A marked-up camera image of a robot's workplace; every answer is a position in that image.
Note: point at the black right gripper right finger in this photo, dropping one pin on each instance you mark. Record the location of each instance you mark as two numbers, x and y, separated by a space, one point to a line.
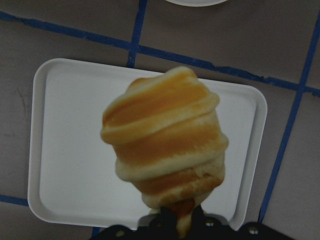
205 226

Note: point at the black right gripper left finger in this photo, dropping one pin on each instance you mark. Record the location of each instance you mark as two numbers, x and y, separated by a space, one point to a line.
156 226

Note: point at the twisted bread roll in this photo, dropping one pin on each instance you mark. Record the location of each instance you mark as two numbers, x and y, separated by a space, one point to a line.
168 142

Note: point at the cream round plate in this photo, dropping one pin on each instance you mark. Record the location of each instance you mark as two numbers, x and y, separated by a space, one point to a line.
196 3

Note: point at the white rectangular tray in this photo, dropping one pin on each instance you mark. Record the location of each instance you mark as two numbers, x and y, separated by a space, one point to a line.
72 177

